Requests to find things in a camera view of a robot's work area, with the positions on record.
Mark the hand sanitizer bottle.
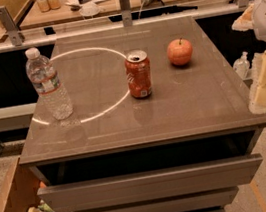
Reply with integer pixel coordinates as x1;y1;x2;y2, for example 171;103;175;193
233;52;250;79

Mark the red apple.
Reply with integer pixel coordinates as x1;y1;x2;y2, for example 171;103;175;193
166;38;193;66

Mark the top grey drawer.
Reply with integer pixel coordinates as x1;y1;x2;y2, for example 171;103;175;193
38;154;263;212

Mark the grey drawer cabinet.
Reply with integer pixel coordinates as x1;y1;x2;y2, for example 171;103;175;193
20;17;266;212

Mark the left metal post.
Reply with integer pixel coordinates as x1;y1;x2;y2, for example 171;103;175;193
0;5;24;47

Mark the clear plastic water bottle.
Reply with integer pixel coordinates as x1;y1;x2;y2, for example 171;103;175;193
25;47;74;120

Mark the middle metal post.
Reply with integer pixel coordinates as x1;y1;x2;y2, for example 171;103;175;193
119;0;133;27

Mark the white bowl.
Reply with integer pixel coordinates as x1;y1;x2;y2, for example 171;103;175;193
79;3;101;17

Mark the orange soda can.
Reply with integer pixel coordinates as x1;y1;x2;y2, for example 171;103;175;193
125;49;152;99

